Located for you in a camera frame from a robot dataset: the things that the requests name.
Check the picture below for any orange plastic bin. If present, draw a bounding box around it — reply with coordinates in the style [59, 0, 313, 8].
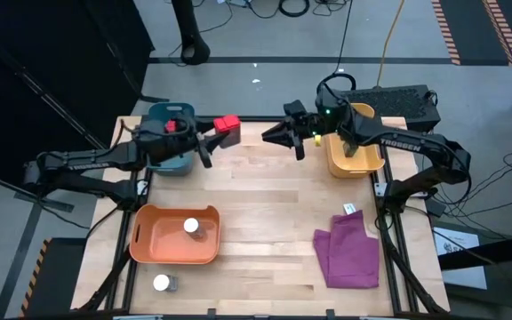
[129, 203, 221, 266]

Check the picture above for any yellow cable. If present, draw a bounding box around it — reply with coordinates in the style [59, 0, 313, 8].
[373, 0, 406, 88]

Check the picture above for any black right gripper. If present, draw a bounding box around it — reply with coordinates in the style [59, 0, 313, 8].
[262, 113, 328, 161]

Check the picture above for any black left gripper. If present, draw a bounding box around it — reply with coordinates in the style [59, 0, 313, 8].
[183, 116, 230, 170]

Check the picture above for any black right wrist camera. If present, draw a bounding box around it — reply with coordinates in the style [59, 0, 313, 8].
[283, 100, 309, 120]

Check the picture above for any black perforated computer case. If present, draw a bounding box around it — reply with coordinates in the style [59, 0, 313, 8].
[320, 84, 443, 134]

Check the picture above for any purple cloth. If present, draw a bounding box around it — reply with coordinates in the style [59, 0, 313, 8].
[312, 209, 380, 290]

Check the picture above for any black metal beam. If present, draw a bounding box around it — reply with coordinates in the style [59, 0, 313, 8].
[437, 233, 512, 270]

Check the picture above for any yellow plastic bin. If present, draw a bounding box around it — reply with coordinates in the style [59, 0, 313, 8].
[324, 102, 386, 180]

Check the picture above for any black pole stand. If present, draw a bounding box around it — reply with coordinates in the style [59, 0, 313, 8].
[170, 0, 212, 67]

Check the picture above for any white paper sheet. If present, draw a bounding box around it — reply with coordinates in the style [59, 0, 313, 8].
[433, 227, 488, 291]

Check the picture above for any bagel seasoning jar white lid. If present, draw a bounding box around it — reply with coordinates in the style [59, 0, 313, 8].
[152, 273, 180, 293]
[182, 217, 208, 243]

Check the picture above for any black curtain panel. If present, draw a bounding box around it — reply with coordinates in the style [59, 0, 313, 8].
[0, 0, 171, 150]

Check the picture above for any teal plastic bin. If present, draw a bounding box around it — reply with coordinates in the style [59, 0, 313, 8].
[142, 101, 197, 178]

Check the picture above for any black aluminium table frame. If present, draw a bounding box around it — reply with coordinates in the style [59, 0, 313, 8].
[71, 114, 451, 320]

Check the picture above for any black floor mat striped edge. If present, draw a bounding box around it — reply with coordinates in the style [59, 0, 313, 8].
[20, 237, 88, 319]

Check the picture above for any black power brick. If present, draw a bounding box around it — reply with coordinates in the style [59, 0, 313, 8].
[427, 197, 447, 218]

